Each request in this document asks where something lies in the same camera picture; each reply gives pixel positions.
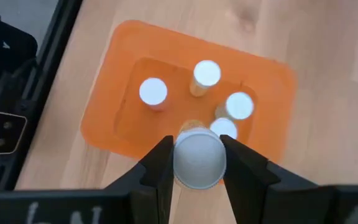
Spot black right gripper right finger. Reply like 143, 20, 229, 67
219, 134, 323, 224

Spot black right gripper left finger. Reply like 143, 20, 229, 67
104, 135, 175, 224

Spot tall yellow medicine bottle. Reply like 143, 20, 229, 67
172, 119, 227, 190

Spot white-capped medicine bottle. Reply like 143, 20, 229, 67
209, 117, 239, 140

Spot red-orange medicine bottle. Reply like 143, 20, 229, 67
139, 77, 168, 112

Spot amber medicine bottle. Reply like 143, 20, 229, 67
189, 59, 223, 98

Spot translucent orange plastic bin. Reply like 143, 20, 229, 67
80, 19, 298, 164

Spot black box with white mark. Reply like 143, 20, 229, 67
0, 9, 39, 105

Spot black table frame rail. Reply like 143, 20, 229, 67
0, 0, 84, 195

